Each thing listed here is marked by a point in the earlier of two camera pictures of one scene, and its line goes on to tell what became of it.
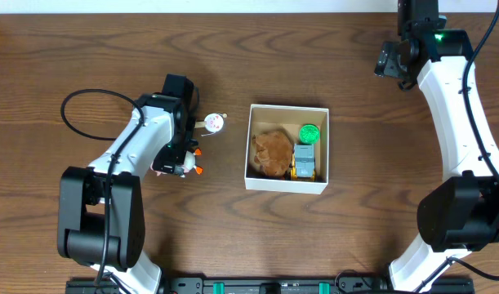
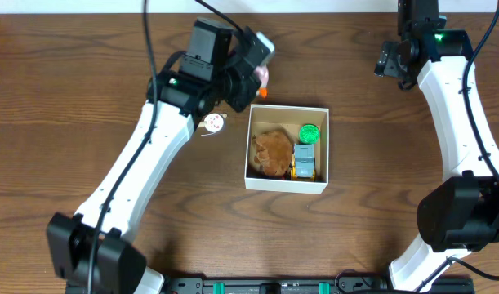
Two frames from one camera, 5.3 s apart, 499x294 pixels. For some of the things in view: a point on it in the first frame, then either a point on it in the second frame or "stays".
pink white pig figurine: [175, 160] -> [262, 73]
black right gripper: [390, 62] stays
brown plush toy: [274, 148] stays
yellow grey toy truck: [304, 167] stays
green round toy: [309, 134] stays
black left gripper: [182, 146] -> [244, 91]
